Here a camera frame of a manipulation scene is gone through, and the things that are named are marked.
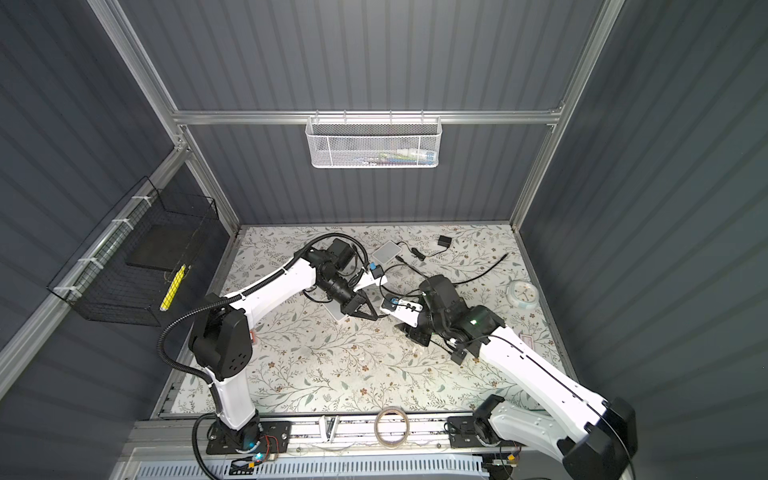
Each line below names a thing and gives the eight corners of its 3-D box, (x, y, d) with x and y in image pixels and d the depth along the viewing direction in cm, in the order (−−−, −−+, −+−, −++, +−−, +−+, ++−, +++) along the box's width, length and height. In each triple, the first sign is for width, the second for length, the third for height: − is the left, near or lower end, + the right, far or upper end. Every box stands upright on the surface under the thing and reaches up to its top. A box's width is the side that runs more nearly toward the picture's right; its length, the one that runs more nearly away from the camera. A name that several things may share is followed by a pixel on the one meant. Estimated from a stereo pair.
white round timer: (509, 309, 99) (512, 304, 96) (502, 285, 105) (505, 280, 102) (539, 309, 99) (543, 304, 96) (531, 285, 105) (534, 280, 102)
